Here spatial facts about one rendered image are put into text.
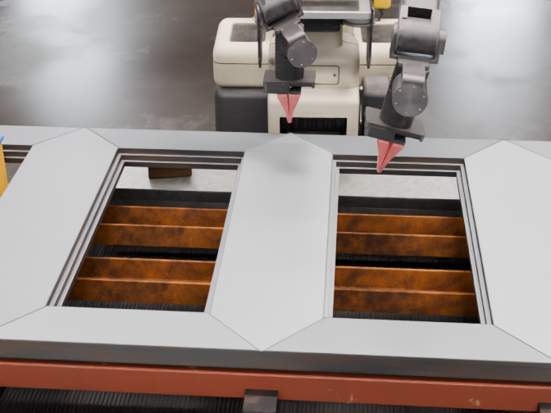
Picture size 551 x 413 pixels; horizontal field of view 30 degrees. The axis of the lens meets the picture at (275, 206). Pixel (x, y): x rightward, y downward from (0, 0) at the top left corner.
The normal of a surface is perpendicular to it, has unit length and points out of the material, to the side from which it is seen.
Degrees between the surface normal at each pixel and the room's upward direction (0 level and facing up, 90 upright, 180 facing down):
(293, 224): 0
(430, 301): 90
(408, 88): 88
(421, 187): 0
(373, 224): 90
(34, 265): 0
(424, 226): 90
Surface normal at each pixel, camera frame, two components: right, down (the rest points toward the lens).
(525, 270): 0.00, -0.86
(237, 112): -0.03, 0.50
